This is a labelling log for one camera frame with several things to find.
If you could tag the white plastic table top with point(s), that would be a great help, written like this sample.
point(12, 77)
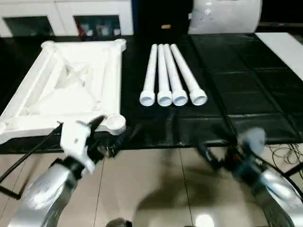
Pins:
point(47, 111)

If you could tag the white plastic table leg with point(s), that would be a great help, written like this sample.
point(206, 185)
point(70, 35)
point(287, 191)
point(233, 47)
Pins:
point(172, 71)
point(150, 71)
point(163, 71)
point(184, 71)

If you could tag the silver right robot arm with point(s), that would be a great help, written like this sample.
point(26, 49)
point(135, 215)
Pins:
point(272, 184)

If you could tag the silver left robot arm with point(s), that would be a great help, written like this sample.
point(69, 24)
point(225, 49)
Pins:
point(42, 189)

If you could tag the black work mat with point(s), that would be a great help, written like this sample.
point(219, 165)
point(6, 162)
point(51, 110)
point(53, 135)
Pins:
point(248, 94)

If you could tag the black tripod leg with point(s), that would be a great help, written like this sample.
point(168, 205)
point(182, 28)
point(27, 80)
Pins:
point(296, 168)

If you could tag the thin black stand leg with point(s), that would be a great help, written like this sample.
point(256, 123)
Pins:
point(9, 192)

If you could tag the white cabinet with glass doors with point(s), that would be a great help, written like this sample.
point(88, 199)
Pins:
point(64, 23)

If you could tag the white flat board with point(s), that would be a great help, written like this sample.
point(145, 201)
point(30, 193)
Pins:
point(279, 45)

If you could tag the black box with yellow label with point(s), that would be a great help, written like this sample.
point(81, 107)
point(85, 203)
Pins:
point(163, 11)

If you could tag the grey cushion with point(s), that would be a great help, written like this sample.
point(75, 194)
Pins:
point(225, 19)

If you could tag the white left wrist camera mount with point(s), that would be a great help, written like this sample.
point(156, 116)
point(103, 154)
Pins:
point(73, 142)

